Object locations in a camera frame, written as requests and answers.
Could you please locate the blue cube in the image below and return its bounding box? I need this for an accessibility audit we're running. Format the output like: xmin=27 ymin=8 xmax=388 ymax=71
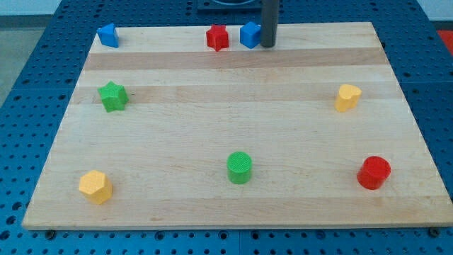
xmin=239 ymin=21 xmax=261 ymax=49

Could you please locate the red star block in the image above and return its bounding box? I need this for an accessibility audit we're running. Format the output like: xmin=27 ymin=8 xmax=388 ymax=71
xmin=206 ymin=24 xmax=229 ymax=52

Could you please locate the green star block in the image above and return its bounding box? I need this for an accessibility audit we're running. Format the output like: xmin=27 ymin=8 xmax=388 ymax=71
xmin=98 ymin=81 xmax=129 ymax=113

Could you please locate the wooden board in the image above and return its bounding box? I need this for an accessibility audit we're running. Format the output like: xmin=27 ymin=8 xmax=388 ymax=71
xmin=22 ymin=22 xmax=452 ymax=230

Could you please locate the green cylinder block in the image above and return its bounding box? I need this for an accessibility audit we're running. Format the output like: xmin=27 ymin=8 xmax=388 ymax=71
xmin=226 ymin=152 xmax=253 ymax=184

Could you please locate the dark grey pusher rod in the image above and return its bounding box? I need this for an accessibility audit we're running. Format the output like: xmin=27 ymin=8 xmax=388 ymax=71
xmin=260 ymin=0 xmax=279 ymax=48

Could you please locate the yellow heart block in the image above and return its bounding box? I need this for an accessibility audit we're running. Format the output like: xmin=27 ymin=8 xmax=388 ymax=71
xmin=334 ymin=84 xmax=362 ymax=112

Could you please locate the yellow hexagon block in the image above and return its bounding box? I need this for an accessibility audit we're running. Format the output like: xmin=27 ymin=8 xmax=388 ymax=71
xmin=79 ymin=170 xmax=113 ymax=205

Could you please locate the blue triangular prism block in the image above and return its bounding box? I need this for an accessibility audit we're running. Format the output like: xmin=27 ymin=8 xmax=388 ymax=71
xmin=96 ymin=23 xmax=119 ymax=48

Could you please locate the red cylinder block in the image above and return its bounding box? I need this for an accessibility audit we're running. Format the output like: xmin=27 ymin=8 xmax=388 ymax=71
xmin=357 ymin=156 xmax=391 ymax=190

